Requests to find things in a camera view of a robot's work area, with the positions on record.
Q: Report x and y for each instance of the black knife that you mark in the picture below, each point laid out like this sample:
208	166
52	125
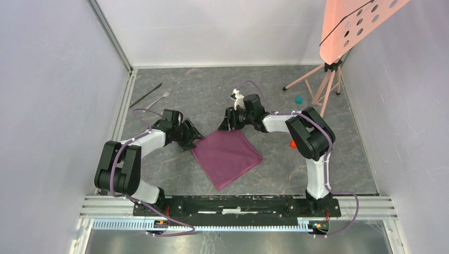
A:
145	95

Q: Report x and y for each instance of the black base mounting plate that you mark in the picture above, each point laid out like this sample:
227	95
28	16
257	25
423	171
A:
245	210

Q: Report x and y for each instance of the aluminium frame rail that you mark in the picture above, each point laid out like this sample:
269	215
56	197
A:
125	98

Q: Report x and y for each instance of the purple cloth napkin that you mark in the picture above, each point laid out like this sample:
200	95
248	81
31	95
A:
226	156

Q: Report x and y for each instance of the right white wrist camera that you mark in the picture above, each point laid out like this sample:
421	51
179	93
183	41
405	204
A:
238	99

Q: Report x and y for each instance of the pink music stand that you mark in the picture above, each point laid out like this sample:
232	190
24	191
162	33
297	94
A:
346	23

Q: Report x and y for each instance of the red orange cube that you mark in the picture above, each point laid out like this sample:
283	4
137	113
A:
292	144

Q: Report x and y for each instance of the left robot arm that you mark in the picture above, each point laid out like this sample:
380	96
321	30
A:
119	167

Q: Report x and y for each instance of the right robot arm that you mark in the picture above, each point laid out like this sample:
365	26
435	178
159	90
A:
312	135

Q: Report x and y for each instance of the silver fork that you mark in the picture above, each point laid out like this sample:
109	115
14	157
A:
165	94

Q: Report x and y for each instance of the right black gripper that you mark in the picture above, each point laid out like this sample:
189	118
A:
230	121

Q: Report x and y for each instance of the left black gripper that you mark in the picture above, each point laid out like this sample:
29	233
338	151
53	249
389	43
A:
191	134

